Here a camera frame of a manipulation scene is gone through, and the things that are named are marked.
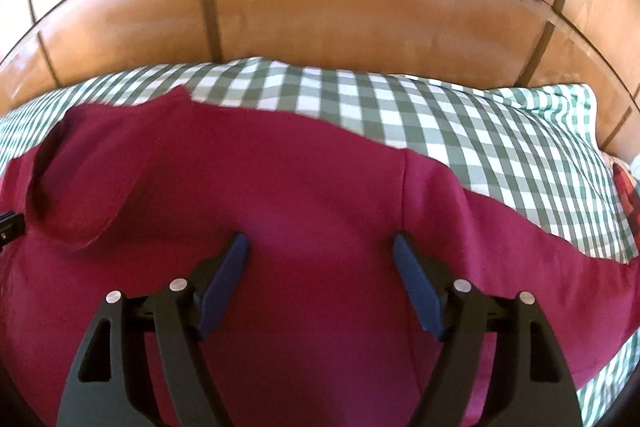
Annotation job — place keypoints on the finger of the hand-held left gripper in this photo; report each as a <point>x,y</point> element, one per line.
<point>10,228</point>

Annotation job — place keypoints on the green checkered bed sheet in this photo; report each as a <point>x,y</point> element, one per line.
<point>450,117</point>

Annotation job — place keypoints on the red patterned cloth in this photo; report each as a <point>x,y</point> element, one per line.
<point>627,192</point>

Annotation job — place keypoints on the wooden headboard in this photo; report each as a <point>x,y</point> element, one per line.
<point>320,7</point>

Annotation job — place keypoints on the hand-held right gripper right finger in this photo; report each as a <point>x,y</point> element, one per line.
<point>415,279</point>

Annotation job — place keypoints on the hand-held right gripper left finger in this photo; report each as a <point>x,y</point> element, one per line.
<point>227,277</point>

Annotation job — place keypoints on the maroon shirt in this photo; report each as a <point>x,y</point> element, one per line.
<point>310,187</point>

